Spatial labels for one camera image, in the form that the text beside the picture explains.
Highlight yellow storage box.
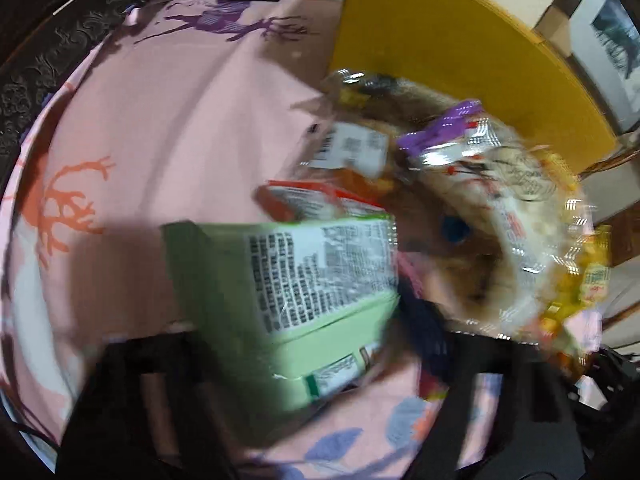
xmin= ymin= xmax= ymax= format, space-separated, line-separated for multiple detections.
xmin=327 ymin=0 xmax=619 ymax=177

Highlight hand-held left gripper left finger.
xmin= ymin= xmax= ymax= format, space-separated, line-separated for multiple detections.
xmin=55 ymin=332 xmax=236 ymax=480

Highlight red orange snack packet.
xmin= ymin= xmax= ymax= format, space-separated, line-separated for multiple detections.
xmin=257 ymin=179 xmax=392 ymax=224

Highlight clear snack bag white label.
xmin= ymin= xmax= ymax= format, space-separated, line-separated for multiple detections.
xmin=295 ymin=67 xmax=421 ymax=181

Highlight dark carved wooden furniture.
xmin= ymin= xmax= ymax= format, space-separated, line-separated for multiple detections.
xmin=0 ymin=0 xmax=201 ymax=171

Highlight cardboard piece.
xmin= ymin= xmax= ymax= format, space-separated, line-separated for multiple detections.
xmin=531 ymin=2 xmax=574 ymax=59

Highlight yellow snack packet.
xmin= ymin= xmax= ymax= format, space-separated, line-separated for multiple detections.
xmin=537 ymin=200 xmax=615 ymax=378

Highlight pale green snack box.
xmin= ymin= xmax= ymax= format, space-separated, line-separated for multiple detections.
xmin=162 ymin=212 xmax=402 ymax=411

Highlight framed picture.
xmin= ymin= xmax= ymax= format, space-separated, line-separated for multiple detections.
xmin=570 ymin=0 xmax=640 ymax=133

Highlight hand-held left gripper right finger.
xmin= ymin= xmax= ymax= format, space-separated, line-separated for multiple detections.
xmin=395 ymin=290 xmax=588 ymax=480

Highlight clear bread bag purple label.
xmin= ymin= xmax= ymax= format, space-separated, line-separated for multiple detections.
xmin=390 ymin=100 xmax=583 ymax=338

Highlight pink printed blanket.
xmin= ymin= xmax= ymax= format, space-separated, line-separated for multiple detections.
xmin=0 ymin=0 xmax=608 ymax=480

